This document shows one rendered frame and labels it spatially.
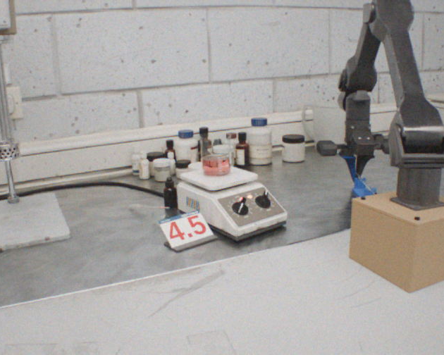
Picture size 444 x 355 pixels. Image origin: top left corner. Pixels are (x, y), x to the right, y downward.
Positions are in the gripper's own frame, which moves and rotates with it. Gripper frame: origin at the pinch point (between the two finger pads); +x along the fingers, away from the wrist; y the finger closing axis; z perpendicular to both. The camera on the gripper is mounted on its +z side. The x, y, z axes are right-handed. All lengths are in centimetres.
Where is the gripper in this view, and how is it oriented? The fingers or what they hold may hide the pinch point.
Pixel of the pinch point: (356, 167)
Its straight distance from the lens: 120.0
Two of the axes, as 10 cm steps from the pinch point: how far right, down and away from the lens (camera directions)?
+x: 0.4, 9.6, 2.9
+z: 0.1, 2.8, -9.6
